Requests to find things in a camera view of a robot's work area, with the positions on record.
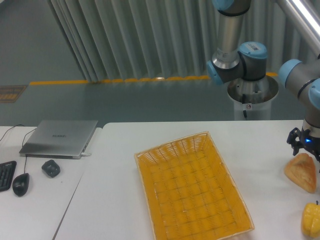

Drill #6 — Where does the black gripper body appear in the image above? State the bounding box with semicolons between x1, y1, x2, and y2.
299;128;320;155

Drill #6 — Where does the triangular bread pastry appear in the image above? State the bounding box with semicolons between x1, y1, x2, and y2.
284;153;317;194

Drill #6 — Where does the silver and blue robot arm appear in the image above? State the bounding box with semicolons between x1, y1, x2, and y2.
206;0;320;159

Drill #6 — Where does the yellow woven basket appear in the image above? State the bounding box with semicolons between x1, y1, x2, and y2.
134;131;255;240

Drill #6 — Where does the yellow bell pepper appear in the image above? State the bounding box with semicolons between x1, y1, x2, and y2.
301;201;320;239

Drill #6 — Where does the grey pleated curtain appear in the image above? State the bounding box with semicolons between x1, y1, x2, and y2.
49;0;318;82

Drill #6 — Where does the silver closed laptop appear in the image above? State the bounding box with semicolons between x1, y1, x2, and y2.
19;120;98;159

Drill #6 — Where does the small black gadget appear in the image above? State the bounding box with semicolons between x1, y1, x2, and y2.
41;159;61;178

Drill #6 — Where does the black computer mouse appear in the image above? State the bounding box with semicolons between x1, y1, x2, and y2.
12;173;30;197

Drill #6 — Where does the black keyboard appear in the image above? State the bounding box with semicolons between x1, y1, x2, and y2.
0;161;17;192

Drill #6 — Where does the white cylindrical robot pedestal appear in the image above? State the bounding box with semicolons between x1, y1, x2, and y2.
227;75;279;121

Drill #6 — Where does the black pedestal cable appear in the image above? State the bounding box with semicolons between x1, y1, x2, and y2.
241;93;248;121

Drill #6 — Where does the black mouse cable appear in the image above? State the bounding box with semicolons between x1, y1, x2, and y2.
21;126;39;174

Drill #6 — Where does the black keyboard cable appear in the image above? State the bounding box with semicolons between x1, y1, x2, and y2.
0;124;25;142

